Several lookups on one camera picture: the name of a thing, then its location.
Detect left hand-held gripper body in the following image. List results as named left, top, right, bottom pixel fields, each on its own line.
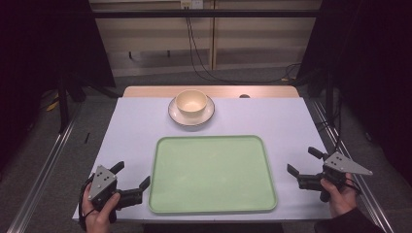
left=86, top=164, right=144, bottom=224

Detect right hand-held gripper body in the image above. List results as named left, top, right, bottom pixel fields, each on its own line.
left=296, top=151, right=374, bottom=204

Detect person's right hand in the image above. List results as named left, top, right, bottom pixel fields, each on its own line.
left=320, top=172, right=358, bottom=218

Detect person's left hand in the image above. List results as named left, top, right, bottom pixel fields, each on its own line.
left=80, top=186, right=121, bottom=233

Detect pale blue table mat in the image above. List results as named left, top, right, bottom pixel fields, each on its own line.
left=72, top=96, right=333, bottom=223

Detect pale green tray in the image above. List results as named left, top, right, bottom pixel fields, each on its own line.
left=148, top=134, right=279, bottom=216

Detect black metal stand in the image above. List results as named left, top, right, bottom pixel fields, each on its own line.
left=56, top=62, right=70, bottom=134

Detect yellow floor item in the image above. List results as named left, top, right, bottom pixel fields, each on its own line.
left=46, top=92, right=60, bottom=113

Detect cream bowl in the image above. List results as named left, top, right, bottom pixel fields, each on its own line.
left=175, top=88, right=208, bottom=118

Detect white plate with dark rim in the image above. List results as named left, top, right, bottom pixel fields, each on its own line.
left=167, top=95, right=216, bottom=127

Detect dark curtain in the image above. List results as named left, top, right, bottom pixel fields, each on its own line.
left=0, top=0, right=117, bottom=171
left=295, top=0, right=412, bottom=187

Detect black horizontal bar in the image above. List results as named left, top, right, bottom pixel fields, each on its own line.
left=91, top=9, right=321, bottom=19

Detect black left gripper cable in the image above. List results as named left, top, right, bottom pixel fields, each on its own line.
left=78, top=174, right=97, bottom=233

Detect aluminium rail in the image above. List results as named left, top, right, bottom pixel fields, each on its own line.
left=5, top=106, right=83, bottom=233
left=310, top=98, right=395, bottom=233

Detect wooden post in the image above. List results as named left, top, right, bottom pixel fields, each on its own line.
left=210, top=0, right=218, bottom=71

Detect white wall socket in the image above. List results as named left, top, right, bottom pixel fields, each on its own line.
left=180, top=0, right=204, bottom=10

